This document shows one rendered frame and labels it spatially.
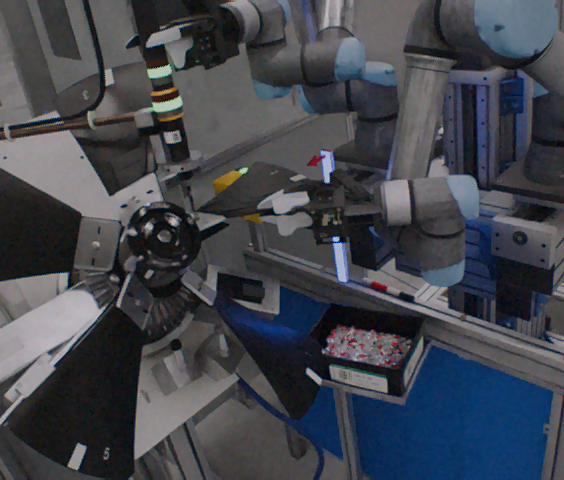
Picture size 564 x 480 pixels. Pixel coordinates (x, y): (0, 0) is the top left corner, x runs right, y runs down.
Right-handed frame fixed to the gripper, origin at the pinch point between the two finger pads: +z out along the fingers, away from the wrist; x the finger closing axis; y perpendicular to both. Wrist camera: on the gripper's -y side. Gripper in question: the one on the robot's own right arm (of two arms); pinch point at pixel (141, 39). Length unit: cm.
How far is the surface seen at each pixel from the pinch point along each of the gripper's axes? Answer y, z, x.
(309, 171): 73, -113, 52
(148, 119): 12.2, 1.0, 1.8
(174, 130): 14.5, -0.6, -1.7
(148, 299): 38.2, 12.7, -0.2
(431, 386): 87, -33, -28
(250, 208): 31.4, -8.7, -6.7
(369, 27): 65, -401, 165
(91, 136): 15.4, 1.4, 17.8
